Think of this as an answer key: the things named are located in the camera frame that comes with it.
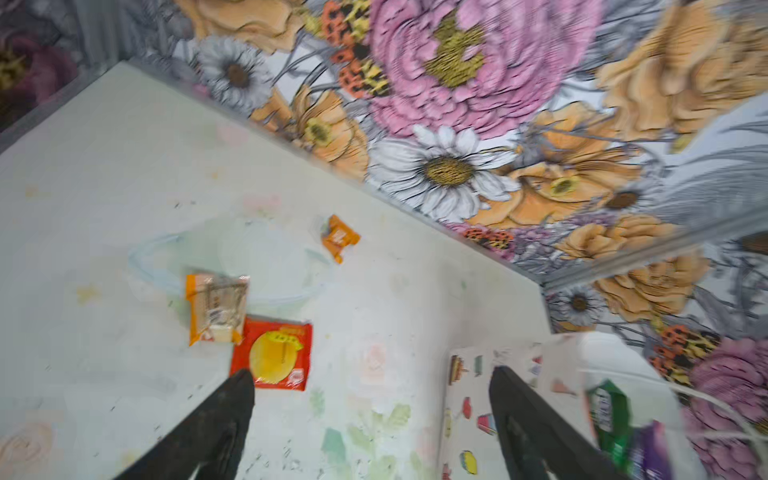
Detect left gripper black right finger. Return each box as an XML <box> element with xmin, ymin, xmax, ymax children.
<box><xmin>489</xmin><ymin>366</ymin><xmax>626</xmax><ymax>479</ymax></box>

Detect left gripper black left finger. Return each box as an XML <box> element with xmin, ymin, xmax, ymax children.
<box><xmin>117</xmin><ymin>369</ymin><xmax>255</xmax><ymax>480</ymax></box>

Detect white paper bag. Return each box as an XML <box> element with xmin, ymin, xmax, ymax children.
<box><xmin>437</xmin><ymin>331</ymin><xmax>768</xmax><ymax>480</ymax></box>

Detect green Fox's spring tea bag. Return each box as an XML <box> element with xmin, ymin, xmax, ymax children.
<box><xmin>587</xmin><ymin>380</ymin><xmax>634</xmax><ymax>473</ymax></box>

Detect red yellow snack packet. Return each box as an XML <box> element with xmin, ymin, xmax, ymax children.
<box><xmin>230</xmin><ymin>316</ymin><xmax>314</xmax><ymax>391</ymax></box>

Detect purple snack packet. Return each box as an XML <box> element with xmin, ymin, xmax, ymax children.
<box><xmin>626</xmin><ymin>420</ymin><xmax>674</xmax><ymax>480</ymax></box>

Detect clear orange cracker packet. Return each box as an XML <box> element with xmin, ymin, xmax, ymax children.
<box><xmin>185</xmin><ymin>272</ymin><xmax>250</xmax><ymax>345</ymax></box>

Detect small orange biscuit packet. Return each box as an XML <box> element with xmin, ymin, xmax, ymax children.
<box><xmin>322</xmin><ymin>215</ymin><xmax>361</xmax><ymax>264</ymax></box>

